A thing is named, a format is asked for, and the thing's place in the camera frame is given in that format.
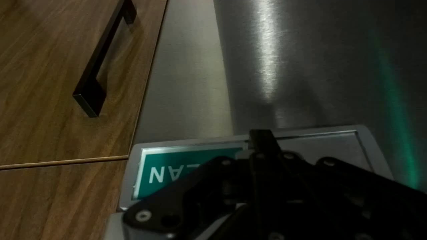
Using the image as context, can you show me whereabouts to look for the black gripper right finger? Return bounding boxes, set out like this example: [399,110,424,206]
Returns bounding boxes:
[259,127,427,240]

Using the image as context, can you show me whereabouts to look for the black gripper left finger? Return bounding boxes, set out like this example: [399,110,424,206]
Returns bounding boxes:
[121,129,262,240]

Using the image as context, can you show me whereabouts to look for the slider sign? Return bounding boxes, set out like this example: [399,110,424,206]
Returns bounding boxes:
[116,122,395,213]

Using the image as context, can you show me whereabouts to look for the stainless steel dishwasher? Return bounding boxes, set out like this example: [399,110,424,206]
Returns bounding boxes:
[104,0,427,240]

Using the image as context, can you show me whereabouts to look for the wooden drawer front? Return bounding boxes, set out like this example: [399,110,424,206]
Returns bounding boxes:
[0,154,132,240]

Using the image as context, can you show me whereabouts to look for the wooden cabinet door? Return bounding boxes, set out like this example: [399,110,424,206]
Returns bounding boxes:
[0,0,170,171]

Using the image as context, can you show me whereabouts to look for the black cabinet door handle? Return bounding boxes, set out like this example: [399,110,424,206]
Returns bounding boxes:
[72,0,138,118]

